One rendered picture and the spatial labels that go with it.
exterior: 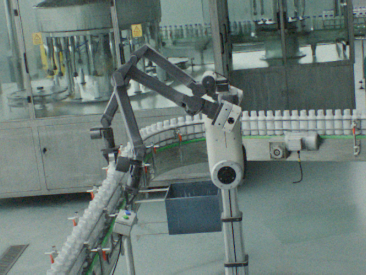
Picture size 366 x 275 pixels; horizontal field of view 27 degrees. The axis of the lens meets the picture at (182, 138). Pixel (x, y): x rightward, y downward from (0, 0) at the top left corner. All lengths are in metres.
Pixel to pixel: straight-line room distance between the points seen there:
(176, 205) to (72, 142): 3.21
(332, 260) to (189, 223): 1.68
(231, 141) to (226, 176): 0.19
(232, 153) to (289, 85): 5.28
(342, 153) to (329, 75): 3.88
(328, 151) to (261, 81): 3.86
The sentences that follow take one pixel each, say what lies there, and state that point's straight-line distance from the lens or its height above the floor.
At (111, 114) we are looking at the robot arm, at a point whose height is 1.49.
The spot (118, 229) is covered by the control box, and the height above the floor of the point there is 1.07.
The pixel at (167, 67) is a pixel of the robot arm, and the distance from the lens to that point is 4.15.
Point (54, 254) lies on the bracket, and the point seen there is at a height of 1.08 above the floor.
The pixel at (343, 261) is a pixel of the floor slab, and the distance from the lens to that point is 5.84.
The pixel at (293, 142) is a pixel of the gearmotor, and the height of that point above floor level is 1.00.
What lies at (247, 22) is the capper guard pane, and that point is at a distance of 9.04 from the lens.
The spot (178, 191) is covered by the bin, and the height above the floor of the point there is 0.90.
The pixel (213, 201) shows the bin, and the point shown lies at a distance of 4.42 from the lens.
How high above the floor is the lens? 2.30
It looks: 13 degrees down
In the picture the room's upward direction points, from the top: 6 degrees counter-clockwise
